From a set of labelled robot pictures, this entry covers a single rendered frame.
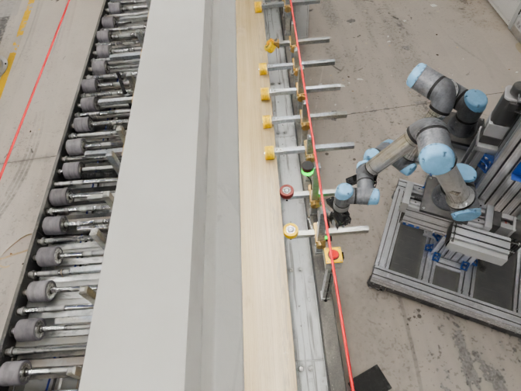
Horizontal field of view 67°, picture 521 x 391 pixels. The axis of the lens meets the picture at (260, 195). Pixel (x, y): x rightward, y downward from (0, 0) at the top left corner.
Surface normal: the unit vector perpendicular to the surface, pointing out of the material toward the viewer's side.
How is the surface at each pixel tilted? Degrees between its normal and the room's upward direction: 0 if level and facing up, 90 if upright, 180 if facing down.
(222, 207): 61
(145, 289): 0
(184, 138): 0
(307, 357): 0
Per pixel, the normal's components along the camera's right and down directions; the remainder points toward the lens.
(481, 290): -0.07, -0.55
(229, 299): 0.84, -0.33
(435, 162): -0.18, 0.77
